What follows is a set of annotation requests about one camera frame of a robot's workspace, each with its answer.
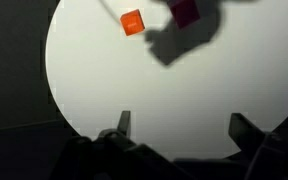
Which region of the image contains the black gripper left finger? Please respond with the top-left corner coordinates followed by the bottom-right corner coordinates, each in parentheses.
top-left (116, 110), bottom-right (132, 138)

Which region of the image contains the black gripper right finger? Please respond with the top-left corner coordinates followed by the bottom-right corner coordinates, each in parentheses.
top-left (228, 112), bottom-right (272, 158)

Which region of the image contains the pink block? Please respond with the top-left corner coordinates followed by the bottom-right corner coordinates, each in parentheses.
top-left (166, 0), bottom-right (202, 30)

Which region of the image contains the orange block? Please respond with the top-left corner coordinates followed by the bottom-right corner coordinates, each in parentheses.
top-left (119, 8), bottom-right (146, 37)

